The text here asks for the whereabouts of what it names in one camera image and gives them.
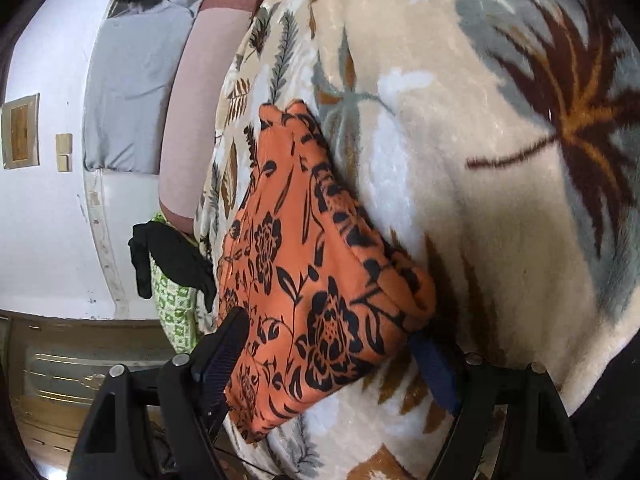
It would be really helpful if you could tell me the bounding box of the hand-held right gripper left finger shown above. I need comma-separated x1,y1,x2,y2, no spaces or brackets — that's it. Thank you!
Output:
67,307,251,480

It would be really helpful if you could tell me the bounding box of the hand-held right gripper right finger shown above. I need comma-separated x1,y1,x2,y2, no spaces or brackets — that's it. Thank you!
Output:
407,335,586,480

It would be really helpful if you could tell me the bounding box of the orange floral blouse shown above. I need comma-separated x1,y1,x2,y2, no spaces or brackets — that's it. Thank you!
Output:
216,100,437,445

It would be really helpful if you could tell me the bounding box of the green checked pillow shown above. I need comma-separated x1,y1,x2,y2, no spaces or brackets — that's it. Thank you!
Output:
150,212,201,353

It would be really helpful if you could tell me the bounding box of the black garment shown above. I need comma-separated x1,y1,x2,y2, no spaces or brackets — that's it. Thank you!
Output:
127,221,218,313

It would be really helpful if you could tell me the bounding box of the stained glass door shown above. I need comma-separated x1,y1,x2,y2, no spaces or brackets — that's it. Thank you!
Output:
0,310,201,461

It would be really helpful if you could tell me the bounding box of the leaf print blanket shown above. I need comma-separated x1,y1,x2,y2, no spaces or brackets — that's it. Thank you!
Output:
192,0,640,480

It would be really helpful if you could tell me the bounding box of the pink bolster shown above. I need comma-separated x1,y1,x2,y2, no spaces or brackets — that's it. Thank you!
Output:
159,0,273,233

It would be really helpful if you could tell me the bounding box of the grey pillow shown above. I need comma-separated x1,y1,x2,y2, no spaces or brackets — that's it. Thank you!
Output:
82,0,211,176

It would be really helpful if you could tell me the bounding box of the beige wall switch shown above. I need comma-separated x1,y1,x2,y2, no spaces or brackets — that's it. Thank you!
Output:
55,132,73,173

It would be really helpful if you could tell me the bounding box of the wooden wall frame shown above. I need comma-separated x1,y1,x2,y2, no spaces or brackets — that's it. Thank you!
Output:
0,92,41,171

